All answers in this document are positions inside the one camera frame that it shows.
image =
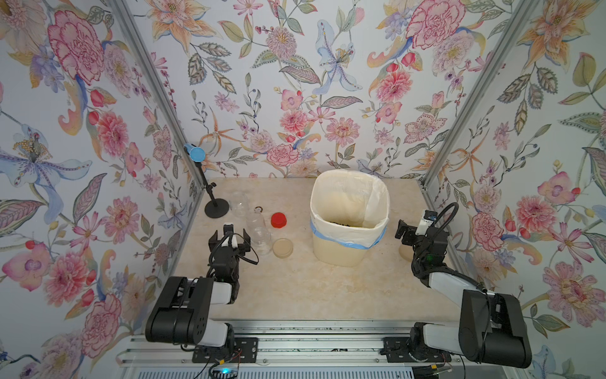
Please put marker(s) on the aluminium corner post left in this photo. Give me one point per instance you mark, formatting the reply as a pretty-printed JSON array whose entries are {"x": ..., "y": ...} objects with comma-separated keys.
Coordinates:
[{"x": 122, "y": 13}]

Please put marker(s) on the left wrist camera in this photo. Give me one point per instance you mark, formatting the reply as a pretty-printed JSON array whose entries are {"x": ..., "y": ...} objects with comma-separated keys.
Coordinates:
[{"x": 229, "y": 237}]

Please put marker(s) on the red lid tea jar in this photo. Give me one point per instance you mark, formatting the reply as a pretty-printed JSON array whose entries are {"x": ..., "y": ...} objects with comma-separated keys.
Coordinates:
[{"x": 261, "y": 239}]

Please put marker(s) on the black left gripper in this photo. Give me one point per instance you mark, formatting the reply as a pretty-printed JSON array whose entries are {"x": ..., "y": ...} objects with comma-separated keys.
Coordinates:
[{"x": 247, "y": 245}]

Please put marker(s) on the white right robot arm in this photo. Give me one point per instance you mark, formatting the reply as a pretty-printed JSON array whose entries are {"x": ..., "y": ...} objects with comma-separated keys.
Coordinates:
[{"x": 491, "y": 328}]

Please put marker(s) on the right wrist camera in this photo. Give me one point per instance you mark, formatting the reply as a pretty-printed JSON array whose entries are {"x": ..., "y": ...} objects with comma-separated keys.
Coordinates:
[{"x": 428, "y": 219}]

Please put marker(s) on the red jar lid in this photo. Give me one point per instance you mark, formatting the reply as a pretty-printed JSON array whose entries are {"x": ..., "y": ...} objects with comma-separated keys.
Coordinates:
[{"x": 278, "y": 220}]

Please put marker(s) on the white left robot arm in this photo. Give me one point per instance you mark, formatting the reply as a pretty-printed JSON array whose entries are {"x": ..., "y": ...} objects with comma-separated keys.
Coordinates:
[{"x": 181, "y": 314}]

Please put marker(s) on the beige lid tea jar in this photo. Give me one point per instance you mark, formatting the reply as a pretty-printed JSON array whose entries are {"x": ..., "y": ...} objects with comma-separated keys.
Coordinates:
[{"x": 239, "y": 204}]

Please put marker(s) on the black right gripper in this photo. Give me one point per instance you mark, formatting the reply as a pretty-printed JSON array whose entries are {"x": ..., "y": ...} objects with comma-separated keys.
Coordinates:
[{"x": 403, "y": 228}]

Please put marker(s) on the cream trash bin with liner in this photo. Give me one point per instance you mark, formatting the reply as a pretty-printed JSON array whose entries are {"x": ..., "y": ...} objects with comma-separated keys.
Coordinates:
[{"x": 349, "y": 215}]

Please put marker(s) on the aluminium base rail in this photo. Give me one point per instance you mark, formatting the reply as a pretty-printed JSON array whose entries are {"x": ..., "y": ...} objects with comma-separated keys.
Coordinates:
[{"x": 326, "y": 348}]

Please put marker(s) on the beige jar lid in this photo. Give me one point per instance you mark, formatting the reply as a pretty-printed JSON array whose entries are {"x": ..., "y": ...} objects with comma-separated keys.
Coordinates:
[
  {"x": 282, "y": 248},
  {"x": 406, "y": 253}
]

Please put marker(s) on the aluminium corner post right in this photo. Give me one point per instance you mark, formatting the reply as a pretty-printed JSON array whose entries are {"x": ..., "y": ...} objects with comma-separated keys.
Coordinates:
[{"x": 518, "y": 19}]

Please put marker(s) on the black round-base stand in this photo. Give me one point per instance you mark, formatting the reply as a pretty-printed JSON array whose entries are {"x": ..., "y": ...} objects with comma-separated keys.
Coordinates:
[{"x": 216, "y": 207}]

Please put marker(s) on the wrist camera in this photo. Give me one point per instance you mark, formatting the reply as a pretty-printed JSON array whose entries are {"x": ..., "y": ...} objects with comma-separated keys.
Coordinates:
[
  {"x": 229, "y": 237},
  {"x": 428, "y": 219}
]

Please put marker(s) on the aluminium corner post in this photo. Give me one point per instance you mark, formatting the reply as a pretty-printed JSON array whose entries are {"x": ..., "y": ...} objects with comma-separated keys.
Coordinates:
[
  {"x": 518, "y": 19},
  {"x": 122, "y": 13}
]

